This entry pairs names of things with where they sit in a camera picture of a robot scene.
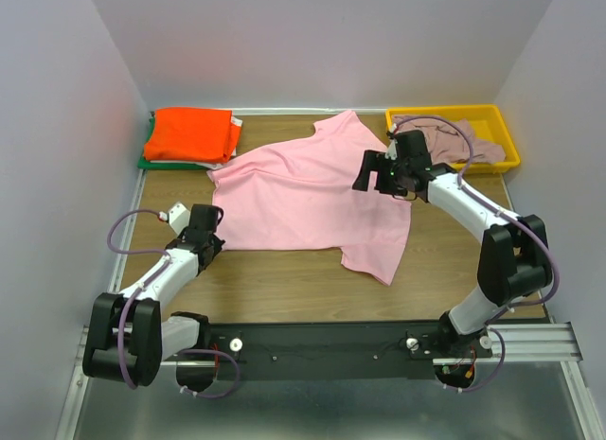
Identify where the pink t shirt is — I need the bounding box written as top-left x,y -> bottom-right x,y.
208,111 -> 411,285

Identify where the crumpled mauve t shirt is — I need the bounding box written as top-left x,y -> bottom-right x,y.
389,114 -> 506,165

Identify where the aluminium frame rail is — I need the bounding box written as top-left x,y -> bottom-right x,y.
162,321 -> 582,362

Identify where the folded orange t shirt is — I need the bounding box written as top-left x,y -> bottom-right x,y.
143,107 -> 242,164

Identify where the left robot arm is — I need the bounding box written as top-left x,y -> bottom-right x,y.
82,202 -> 224,389

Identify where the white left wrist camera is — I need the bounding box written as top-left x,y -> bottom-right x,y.
160,202 -> 190,235

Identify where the yellow plastic bin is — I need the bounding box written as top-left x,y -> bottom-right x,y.
385,104 -> 521,174

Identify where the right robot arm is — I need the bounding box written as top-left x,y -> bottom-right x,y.
352,131 -> 559,357

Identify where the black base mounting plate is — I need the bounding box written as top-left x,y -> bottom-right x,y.
205,320 -> 492,381

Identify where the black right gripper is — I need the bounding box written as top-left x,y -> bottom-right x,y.
351,149 -> 409,197

